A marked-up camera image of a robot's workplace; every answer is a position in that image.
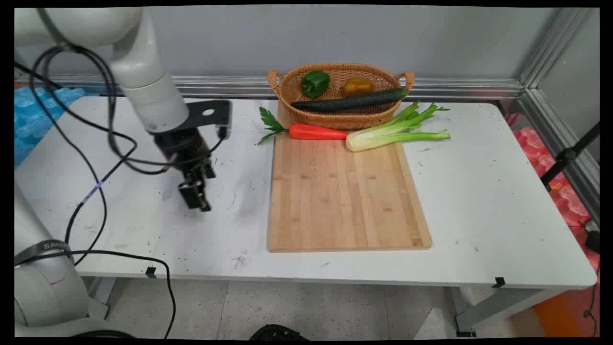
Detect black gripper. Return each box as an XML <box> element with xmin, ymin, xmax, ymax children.
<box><xmin>154</xmin><ymin>127</ymin><xmax>216</xmax><ymax>213</ymax></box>

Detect dark green cucumber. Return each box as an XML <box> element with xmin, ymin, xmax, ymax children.
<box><xmin>291</xmin><ymin>87</ymin><xmax>410</xmax><ymax>114</ymax></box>

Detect orange carrot with leaves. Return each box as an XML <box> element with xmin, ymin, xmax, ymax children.
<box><xmin>257</xmin><ymin>106</ymin><xmax>350</xmax><ymax>145</ymax></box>

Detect white table leg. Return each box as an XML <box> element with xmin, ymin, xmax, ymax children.
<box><xmin>85</xmin><ymin>276</ymin><xmax>118</xmax><ymax>321</ymax></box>

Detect bamboo cutting board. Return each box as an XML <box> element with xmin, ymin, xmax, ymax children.
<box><xmin>267</xmin><ymin>103</ymin><xmax>433</xmax><ymax>253</ymax></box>

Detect black round floor object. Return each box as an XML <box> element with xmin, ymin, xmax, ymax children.
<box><xmin>249</xmin><ymin>324</ymin><xmax>310</xmax><ymax>341</ymax></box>

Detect green bell pepper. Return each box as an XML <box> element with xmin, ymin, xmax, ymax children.
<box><xmin>301</xmin><ymin>70</ymin><xmax>331</xmax><ymax>99</ymax></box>

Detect woven wicker basket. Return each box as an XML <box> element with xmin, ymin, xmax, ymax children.
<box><xmin>268</xmin><ymin>63</ymin><xmax>415</xmax><ymax>131</ymax></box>

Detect blue bubble wrap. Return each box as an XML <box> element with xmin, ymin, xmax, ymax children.
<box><xmin>14</xmin><ymin>86</ymin><xmax>87</xmax><ymax>168</ymax></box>

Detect orange bell pepper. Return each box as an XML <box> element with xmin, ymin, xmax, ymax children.
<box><xmin>343</xmin><ymin>78</ymin><xmax>374</xmax><ymax>97</ymax></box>

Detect pale green celery stalk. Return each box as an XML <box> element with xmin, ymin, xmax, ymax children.
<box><xmin>345</xmin><ymin>100</ymin><xmax>451</xmax><ymax>153</ymax></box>

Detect grey metal table leg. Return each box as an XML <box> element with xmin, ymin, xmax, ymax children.
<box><xmin>454</xmin><ymin>287</ymin><xmax>571</xmax><ymax>337</ymax></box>

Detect red bubble wrap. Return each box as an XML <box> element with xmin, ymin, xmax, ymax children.
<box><xmin>504</xmin><ymin>113</ymin><xmax>600</xmax><ymax>272</ymax></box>

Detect black tripod stand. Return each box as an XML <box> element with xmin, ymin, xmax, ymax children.
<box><xmin>541</xmin><ymin>122</ymin><xmax>600</xmax><ymax>192</ymax></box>

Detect orange floor mat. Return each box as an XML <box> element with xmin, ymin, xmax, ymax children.
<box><xmin>533</xmin><ymin>286</ymin><xmax>600</xmax><ymax>338</ymax></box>

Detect small black box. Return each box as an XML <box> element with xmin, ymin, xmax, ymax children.
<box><xmin>584</xmin><ymin>219</ymin><xmax>600</xmax><ymax>254</ymax></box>

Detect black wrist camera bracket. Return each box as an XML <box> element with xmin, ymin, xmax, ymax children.
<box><xmin>165</xmin><ymin>99</ymin><xmax>233</xmax><ymax>140</ymax></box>

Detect black cable to floor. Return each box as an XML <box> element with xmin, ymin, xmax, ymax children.
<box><xmin>14</xmin><ymin>250</ymin><xmax>177</xmax><ymax>339</ymax></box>

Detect black cable with white label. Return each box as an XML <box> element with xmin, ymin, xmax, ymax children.
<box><xmin>64</xmin><ymin>128</ymin><xmax>226</xmax><ymax>246</ymax></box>

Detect plain black cable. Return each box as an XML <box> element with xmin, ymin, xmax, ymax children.
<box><xmin>30</xmin><ymin>44</ymin><xmax>175</xmax><ymax>175</ymax></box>

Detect grey velcro strap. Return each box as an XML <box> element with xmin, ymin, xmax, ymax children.
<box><xmin>14</xmin><ymin>239</ymin><xmax>72</xmax><ymax>267</ymax></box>

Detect horizontal aluminium frame rail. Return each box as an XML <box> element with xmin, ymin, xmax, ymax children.
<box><xmin>14</xmin><ymin>73</ymin><xmax>523</xmax><ymax>102</ymax></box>

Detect slanted aluminium frame rail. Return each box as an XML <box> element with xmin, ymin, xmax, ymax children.
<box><xmin>519</xmin><ymin>88</ymin><xmax>600</xmax><ymax>226</ymax></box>

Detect upright aluminium frame post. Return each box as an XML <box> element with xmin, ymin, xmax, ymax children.
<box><xmin>519</xmin><ymin>7</ymin><xmax>593</xmax><ymax>89</ymax></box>

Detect thin black floor cable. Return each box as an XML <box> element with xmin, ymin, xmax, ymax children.
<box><xmin>582</xmin><ymin>266</ymin><xmax>600</xmax><ymax>332</ymax></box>

